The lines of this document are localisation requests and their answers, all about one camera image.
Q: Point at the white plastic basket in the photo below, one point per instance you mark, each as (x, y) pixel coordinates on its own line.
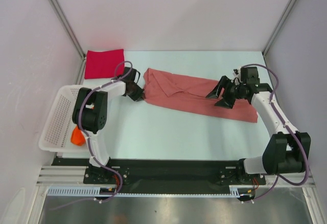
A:
(58, 128)

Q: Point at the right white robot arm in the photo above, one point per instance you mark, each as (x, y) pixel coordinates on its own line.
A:
(286, 154)

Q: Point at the aluminium frame post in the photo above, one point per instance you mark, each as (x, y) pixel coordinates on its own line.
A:
(67, 27)
(282, 20)

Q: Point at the salmon pink t shirt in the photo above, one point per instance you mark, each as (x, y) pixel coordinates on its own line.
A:
(188, 94)

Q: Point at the left aluminium frame post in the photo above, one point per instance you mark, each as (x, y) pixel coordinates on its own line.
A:
(67, 27)

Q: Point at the folded red t shirt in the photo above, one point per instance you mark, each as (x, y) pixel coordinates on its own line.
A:
(106, 64)

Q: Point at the right aluminium frame post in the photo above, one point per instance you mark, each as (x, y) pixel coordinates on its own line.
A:
(282, 20)

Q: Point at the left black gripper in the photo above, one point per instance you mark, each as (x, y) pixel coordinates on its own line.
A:
(139, 94)

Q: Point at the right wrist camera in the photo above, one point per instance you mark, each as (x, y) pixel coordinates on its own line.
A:
(237, 74)

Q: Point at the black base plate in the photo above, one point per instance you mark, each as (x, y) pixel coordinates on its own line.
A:
(167, 176)

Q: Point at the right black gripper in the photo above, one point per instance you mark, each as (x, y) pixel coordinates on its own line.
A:
(228, 102)

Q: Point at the orange t shirt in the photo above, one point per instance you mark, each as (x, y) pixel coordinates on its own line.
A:
(77, 137)

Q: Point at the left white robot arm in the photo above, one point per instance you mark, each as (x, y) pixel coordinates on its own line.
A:
(91, 111)

